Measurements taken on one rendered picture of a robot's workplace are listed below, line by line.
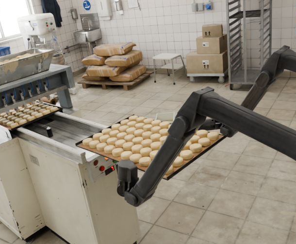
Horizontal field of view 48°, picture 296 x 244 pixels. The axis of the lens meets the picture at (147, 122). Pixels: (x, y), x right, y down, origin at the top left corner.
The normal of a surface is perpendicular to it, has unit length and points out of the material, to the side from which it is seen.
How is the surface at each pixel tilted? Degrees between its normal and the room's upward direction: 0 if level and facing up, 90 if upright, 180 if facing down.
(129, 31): 90
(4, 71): 115
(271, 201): 0
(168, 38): 90
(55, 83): 90
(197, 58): 87
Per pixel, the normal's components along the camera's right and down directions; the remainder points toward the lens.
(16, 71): 0.72, 0.54
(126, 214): 0.73, 0.18
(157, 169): -0.61, 0.30
